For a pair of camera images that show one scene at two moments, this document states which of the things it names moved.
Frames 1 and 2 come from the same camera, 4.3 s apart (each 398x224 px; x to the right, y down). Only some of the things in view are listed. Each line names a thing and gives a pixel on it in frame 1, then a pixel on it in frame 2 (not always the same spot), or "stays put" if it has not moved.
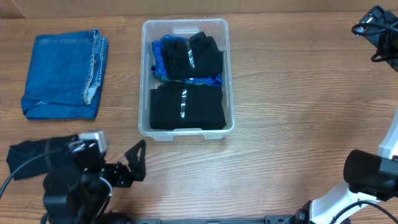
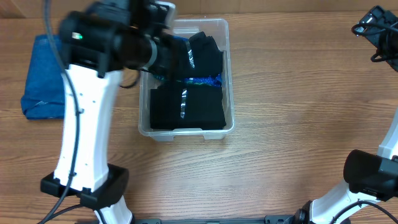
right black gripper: x=374 y=23 stays put
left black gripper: x=119 y=175 -> x=181 y=58
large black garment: x=180 y=106 stays put
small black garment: x=199 y=56 stays put
